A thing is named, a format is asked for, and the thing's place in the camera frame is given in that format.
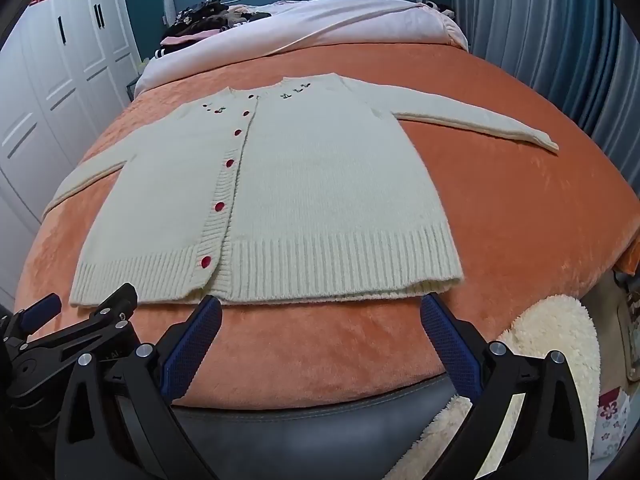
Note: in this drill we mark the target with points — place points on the grey-blue curtain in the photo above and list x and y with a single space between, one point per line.
581 55

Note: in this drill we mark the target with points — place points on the black leather bed frame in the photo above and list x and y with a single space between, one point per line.
352 440

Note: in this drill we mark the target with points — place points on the white pink duvet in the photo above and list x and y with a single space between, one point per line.
307 24

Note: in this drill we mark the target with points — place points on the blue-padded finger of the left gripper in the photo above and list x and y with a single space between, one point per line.
38 314

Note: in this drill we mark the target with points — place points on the floral patterned box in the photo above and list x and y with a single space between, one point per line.
611 423

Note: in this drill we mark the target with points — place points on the dark clothes pile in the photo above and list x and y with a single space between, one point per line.
206 19

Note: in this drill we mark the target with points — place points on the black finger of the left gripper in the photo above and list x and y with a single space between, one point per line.
119 306

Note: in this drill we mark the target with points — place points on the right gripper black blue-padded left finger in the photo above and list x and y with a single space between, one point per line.
117 421

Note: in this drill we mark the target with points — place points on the cream fluffy rug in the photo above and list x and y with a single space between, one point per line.
556 323

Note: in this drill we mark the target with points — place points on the cream knit cardigan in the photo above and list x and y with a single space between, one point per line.
306 190

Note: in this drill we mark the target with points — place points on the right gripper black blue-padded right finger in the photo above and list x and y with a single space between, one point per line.
549 440

